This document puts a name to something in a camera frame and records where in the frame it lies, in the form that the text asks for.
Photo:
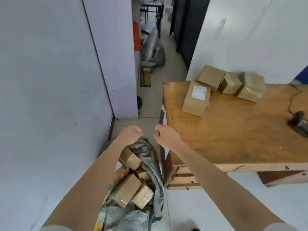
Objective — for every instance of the person's right hand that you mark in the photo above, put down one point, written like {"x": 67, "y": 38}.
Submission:
{"x": 169, "y": 140}

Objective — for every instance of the person's left hand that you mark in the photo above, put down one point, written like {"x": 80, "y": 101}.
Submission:
{"x": 130, "y": 135}

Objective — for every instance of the grey sack of scanned boxes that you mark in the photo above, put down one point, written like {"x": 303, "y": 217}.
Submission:
{"x": 154, "y": 170}

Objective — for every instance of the large labelled box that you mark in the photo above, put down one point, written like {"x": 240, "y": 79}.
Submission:
{"x": 195, "y": 103}

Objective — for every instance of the heap of sorted cardboard boxes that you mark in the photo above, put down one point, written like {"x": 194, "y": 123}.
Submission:
{"x": 127, "y": 190}

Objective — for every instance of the double-layer cardboard box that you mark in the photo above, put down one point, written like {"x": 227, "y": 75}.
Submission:
{"x": 210, "y": 76}

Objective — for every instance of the small yellowish taped box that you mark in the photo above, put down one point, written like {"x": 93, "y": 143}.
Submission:
{"x": 229, "y": 82}

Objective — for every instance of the medium brown cardboard box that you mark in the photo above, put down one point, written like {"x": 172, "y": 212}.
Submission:
{"x": 251, "y": 87}

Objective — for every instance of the black barcode scanner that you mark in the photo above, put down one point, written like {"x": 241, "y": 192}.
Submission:
{"x": 298, "y": 120}

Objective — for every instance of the person's left forearm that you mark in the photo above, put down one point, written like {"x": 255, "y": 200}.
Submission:
{"x": 84, "y": 190}

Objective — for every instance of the person's right forearm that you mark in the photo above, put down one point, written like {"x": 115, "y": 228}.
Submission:
{"x": 216, "y": 185}

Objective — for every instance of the flattened cardboard sheet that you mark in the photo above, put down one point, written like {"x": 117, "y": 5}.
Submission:
{"x": 145, "y": 80}

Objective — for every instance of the person's white shirt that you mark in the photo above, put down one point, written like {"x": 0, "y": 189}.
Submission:
{"x": 281, "y": 227}

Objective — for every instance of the small black floor object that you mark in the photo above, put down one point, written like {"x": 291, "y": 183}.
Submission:
{"x": 139, "y": 103}

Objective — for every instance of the taped floor carton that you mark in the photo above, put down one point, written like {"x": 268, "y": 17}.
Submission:
{"x": 147, "y": 68}

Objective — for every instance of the wooden table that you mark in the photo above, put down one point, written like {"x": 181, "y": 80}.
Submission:
{"x": 240, "y": 132}

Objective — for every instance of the grey plastic sack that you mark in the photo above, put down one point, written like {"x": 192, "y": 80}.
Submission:
{"x": 157, "y": 56}

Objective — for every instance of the silver foil roll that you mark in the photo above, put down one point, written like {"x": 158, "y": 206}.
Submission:
{"x": 151, "y": 40}

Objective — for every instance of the orange paper bag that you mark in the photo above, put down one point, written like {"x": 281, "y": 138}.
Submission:
{"x": 137, "y": 38}

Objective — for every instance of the black shelving rack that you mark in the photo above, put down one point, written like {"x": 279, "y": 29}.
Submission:
{"x": 190, "y": 33}

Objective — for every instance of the blue plastic crate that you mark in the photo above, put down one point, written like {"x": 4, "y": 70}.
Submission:
{"x": 302, "y": 78}

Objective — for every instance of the black frame table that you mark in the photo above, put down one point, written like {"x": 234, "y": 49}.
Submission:
{"x": 154, "y": 5}

